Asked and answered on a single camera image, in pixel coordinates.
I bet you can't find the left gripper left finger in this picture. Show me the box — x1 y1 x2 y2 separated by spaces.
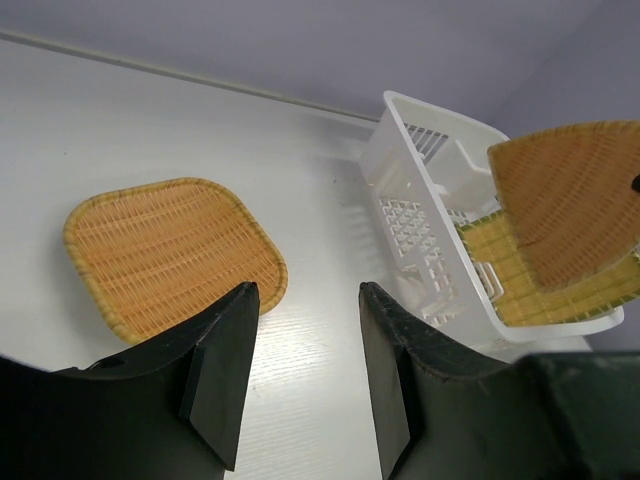
1 282 260 479

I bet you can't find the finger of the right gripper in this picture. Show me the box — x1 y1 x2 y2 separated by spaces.
631 175 640 193

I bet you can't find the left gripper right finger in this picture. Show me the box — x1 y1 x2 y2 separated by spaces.
359 282 639 479

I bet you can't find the fan-shaped woven bamboo plate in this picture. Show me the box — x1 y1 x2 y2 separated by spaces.
487 120 639 291

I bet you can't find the square green-edged bamboo mat plate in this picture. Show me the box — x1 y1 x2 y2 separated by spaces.
456 211 639 327

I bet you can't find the rounded square woven plate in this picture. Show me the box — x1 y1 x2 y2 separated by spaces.
63 177 288 345

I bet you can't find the white plastic dish rack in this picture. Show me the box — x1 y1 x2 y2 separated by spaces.
359 91 624 353

